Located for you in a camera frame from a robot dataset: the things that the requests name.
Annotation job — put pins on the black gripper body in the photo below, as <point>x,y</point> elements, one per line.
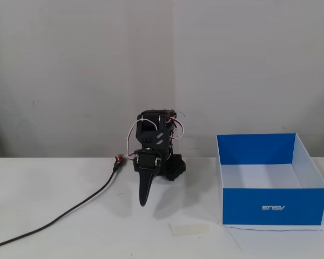
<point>146,162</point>

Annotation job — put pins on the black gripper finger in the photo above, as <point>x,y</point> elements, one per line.
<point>143,189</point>
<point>152,181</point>

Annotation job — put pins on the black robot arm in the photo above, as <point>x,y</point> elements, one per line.
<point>151,132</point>

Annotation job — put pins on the blue and white cardboard box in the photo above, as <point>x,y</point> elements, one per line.
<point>272,199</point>

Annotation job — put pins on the small controller board red LED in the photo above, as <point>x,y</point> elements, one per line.
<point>119,159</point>

